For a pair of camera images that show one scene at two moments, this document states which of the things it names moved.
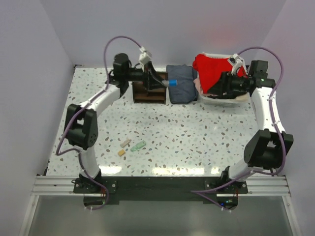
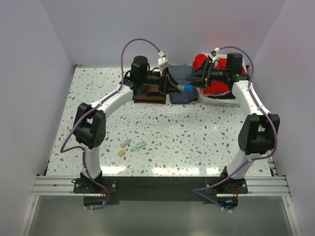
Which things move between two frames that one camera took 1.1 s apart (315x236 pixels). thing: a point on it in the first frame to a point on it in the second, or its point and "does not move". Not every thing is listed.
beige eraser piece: x=123 y=144 does not move
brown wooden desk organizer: x=156 y=95 does not move
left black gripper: x=151 y=79 to x=169 y=85
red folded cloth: x=209 y=70 does not move
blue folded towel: x=185 y=92 does not move
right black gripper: x=224 y=86 to x=202 y=75
